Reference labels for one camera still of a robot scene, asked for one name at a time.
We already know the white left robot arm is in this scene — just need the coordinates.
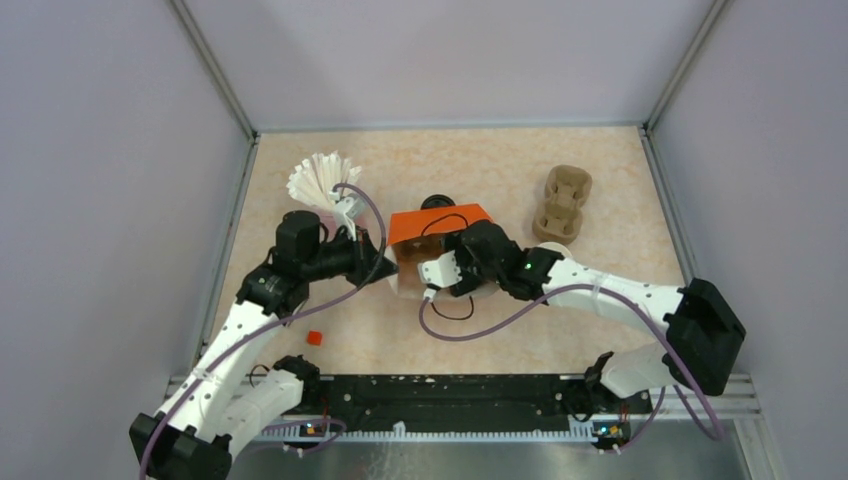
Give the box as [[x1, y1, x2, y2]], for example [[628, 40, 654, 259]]
[[129, 210, 398, 479]]

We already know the single cardboard cup carrier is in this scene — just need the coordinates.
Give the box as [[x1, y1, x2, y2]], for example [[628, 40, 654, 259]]
[[393, 239, 445, 264]]

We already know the small red cube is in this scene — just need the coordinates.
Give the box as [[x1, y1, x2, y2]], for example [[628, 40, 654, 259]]
[[306, 330, 323, 346]]

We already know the cardboard cup carrier stack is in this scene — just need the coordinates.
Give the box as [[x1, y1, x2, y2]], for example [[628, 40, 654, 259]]
[[531, 165, 593, 245]]

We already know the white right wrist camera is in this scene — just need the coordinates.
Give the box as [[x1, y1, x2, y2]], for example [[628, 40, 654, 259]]
[[417, 252, 472, 302]]

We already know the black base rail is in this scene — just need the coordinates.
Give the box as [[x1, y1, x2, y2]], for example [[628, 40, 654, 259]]
[[284, 374, 653, 433]]

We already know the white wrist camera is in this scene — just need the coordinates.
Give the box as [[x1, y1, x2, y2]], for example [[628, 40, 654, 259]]
[[417, 252, 472, 302], [330, 192, 366, 240]]

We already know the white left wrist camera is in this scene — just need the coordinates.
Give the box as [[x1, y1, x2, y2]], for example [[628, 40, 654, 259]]
[[330, 192, 366, 240]]

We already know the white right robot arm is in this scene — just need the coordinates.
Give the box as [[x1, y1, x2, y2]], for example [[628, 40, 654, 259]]
[[442, 220, 747, 412]]

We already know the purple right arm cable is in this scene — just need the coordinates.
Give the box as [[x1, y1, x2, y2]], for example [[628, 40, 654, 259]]
[[417, 283, 728, 443]]

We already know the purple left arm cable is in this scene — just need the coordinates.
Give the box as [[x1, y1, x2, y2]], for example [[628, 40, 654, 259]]
[[137, 182, 389, 480]]

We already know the orange paper bag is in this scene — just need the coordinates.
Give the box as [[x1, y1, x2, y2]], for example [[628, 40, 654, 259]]
[[386, 194, 491, 300]]

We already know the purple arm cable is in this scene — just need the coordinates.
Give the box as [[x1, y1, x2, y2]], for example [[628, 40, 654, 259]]
[[417, 283, 728, 443], [137, 182, 389, 480]]

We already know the brown paper cup stack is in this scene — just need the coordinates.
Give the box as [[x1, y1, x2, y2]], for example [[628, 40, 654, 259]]
[[538, 242, 573, 258]]

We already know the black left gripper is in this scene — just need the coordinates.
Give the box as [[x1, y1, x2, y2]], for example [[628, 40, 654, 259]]
[[303, 224, 399, 286]]

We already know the black lid stack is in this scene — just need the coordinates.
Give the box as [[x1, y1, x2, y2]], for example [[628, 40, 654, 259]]
[[420, 194, 456, 210]]

